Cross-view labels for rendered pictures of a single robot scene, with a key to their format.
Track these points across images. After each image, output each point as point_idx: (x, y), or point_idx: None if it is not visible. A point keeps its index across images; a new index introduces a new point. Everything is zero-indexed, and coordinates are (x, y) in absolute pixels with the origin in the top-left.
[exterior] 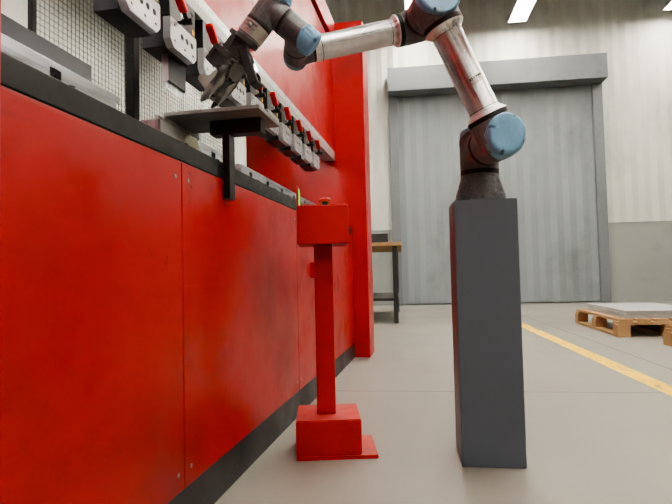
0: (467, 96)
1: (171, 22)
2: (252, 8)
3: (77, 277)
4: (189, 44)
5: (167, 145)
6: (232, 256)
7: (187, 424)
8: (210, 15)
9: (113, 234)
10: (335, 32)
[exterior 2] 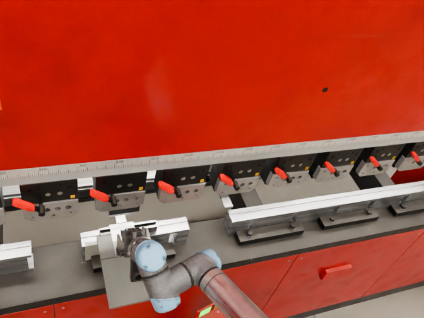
0: None
1: (97, 200)
2: (136, 243)
3: None
4: (130, 199)
5: (33, 306)
6: (134, 312)
7: None
8: (185, 158)
9: None
10: (218, 296)
